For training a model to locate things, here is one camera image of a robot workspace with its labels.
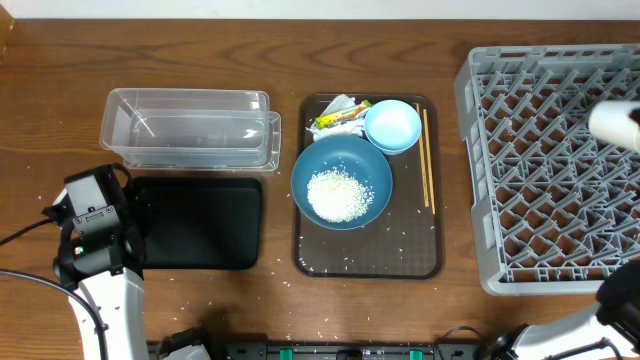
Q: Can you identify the light blue small bowl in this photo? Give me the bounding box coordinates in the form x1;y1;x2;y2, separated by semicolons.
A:
364;100;422;155

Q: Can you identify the white cup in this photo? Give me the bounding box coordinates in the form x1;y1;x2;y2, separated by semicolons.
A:
588;100;639;152

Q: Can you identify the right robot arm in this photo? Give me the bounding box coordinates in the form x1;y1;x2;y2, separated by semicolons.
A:
475;261;639;360

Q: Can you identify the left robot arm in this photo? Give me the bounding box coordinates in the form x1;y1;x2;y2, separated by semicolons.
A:
42;163;148;359

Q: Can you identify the grey dishwasher rack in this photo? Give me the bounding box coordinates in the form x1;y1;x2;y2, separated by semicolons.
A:
454;44;639;296

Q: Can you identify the dark blue bowl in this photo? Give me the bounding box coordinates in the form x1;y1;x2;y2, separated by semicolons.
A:
291;135;393;230

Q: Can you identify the white rice pile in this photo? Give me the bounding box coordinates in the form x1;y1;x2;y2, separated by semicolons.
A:
307;168;374;223

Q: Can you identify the brown serving tray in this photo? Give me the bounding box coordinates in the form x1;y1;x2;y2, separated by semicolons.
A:
293;94;445;280

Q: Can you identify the yellow green snack wrapper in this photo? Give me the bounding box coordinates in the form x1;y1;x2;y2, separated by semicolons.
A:
315;100;372;129

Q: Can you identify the crumpled white tissue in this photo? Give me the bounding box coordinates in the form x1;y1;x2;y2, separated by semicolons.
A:
306;94;364;141

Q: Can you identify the left wooden chopstick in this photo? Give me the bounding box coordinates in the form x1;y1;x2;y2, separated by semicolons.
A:
415;103;430;208

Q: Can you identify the wooden chopstick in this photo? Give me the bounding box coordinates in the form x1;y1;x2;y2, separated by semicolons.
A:
422;109;436;216
415;103;430;208

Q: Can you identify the right wooden chopstick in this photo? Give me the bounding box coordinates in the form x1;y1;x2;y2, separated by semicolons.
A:
422;109;436;216

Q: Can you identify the black tray bin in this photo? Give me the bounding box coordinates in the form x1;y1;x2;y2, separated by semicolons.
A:
131;176;262;270

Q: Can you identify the clear plastic bin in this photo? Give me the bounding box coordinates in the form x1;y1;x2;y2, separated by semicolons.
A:
100;88;282;172

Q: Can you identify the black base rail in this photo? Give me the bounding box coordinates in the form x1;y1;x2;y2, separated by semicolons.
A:
147;328;479;360

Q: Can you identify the black left cable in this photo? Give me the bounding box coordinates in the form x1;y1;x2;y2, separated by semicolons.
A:
0;217;109;360

